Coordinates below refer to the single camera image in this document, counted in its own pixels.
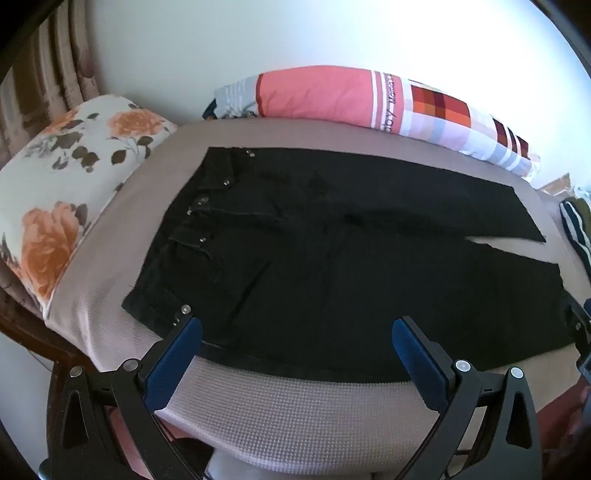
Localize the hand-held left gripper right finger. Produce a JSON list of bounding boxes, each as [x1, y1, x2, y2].
[[392, 316, 543, 480]]

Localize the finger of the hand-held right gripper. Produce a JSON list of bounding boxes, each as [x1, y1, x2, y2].
[[566, 295, 591, 358]]

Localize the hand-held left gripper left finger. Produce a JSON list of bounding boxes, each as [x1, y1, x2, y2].
[[46, 305, 218, 480]]

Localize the black denim pants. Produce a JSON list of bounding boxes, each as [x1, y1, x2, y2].
[[121, 146, 583, 384]]

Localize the dark striped cloth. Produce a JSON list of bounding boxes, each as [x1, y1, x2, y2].
[[560, 196, 591, 269]]

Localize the beige bed sheet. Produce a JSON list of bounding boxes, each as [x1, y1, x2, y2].
[[44, 117, 585, 474]]

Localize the white floral pillow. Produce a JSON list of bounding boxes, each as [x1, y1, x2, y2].
[[0, 95, 179, 319]]

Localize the pink patchwork pillow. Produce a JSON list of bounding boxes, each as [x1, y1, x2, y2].
[[203, 66, 542, 181]]

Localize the brown patterned curtain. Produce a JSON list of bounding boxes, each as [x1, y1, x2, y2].
[[0, 0, 108, 155]]

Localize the dark wooden bed frame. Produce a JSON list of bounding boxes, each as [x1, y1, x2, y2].
[[0, 295, 95, 372]]

